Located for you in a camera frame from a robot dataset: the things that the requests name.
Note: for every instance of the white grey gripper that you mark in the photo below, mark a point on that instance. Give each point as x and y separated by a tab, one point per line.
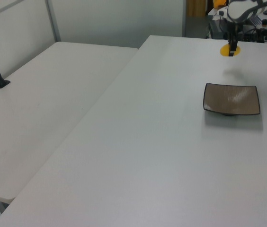
236	10

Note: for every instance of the orange yellow object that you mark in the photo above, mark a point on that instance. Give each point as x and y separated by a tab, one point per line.
219	2

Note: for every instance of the brown wooden door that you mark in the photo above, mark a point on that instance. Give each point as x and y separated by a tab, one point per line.
196	8

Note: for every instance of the black computer keyboard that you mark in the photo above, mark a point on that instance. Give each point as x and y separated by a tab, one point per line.
256	20

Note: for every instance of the black equipment box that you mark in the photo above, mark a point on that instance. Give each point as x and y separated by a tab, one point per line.
250	36

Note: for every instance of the grey equipment box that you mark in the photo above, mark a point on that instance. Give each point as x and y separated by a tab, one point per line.
215	29

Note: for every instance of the brown square ceramic plate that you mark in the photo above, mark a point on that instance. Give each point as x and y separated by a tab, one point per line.
230	99

